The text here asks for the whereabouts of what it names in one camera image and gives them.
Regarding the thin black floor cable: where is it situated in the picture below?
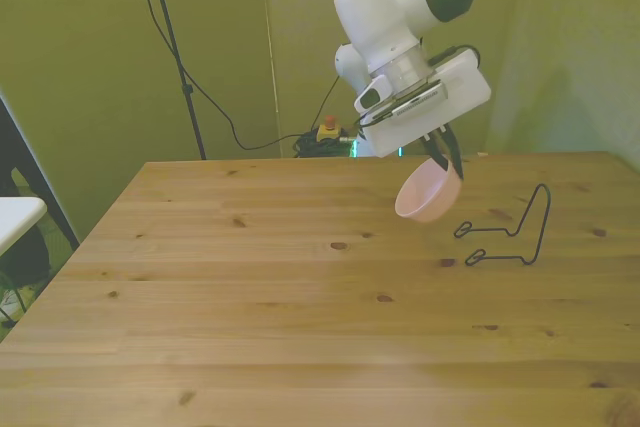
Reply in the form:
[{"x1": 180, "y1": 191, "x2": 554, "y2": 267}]
[{"x1": 317, "y1": 74, "x2": 342, "y2": 130}]

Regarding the black tripod pole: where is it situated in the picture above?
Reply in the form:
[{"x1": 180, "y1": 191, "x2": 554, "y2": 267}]
[{"x1": 141, "y1": 0, "x2": 208, "y2": 161}]

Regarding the black coiled cable bundle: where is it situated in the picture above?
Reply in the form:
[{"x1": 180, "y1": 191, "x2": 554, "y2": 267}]
[{"x1": 291, "y1": 128, "x2": 359, "y2": 159}]

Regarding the black slanted frame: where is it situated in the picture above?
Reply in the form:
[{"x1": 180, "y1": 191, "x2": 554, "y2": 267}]
[{"x1": 0, "y1": 91, "x2": 81, "y2": 252}]

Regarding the black wire bowl stand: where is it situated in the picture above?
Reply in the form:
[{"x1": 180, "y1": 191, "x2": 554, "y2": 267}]
[{"x1": 452, "y1": 182, "x2": 553, "y2": 268}]

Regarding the white side table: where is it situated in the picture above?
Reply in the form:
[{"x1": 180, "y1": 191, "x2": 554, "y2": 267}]
[{"x1": 0, "y1": 196, "x2": 49, "y2": 259}]

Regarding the yellow emergency stop button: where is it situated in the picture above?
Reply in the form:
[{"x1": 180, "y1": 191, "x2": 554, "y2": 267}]
[{"x1": 316, "y1": 115, "x2": 343, "y2": 144}]

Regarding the grey wrist camera bar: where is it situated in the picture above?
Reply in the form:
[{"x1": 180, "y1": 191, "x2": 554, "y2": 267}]
[{"x1": 370, "y1": 80, "x2": 449, "y2": 124}]

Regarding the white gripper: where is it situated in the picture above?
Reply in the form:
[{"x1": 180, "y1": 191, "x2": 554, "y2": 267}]
[{"x1": 358, "y1": 48, "x2": 493, "y2": 183}]

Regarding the pink bowl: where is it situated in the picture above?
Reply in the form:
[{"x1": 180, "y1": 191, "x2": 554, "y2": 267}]
[{"x1": 393, "y1": 156, "x2": 463, "y2": 225}]

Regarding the black tripod cable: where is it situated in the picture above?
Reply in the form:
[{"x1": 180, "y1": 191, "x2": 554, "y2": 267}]
[{"x1": 126, "y1": 0, "x2": 302, "y2": 152}]

